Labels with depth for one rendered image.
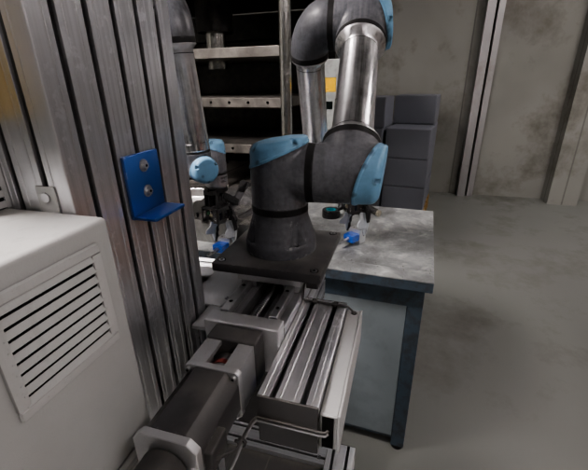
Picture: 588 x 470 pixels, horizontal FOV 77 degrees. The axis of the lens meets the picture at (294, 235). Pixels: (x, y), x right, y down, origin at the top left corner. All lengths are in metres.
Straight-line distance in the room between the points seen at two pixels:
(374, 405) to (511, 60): 4.28
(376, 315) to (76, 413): 1.03
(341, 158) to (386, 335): 0.84
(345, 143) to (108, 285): 0.46
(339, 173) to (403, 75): 4.38
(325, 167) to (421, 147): 2.97
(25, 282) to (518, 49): 5.04
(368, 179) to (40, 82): 0.48
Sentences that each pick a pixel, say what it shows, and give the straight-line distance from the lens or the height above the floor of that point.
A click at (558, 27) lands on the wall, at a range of 5.25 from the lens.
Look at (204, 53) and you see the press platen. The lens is 2.30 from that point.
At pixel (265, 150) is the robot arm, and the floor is 1.25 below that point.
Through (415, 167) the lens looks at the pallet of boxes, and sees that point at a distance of 3.67.
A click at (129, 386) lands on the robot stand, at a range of 0.56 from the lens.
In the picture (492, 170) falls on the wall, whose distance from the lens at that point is 5.24.
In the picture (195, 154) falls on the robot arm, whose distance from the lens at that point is 1.06.
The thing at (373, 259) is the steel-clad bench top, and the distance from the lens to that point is 1.30.
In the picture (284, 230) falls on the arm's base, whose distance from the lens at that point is 0.72.
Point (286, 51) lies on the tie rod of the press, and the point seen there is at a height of 1.50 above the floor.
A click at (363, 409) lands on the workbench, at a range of 1.64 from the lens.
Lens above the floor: 1.37
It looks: 23 degrees down
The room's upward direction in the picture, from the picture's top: 1 degrees counter-clockwise
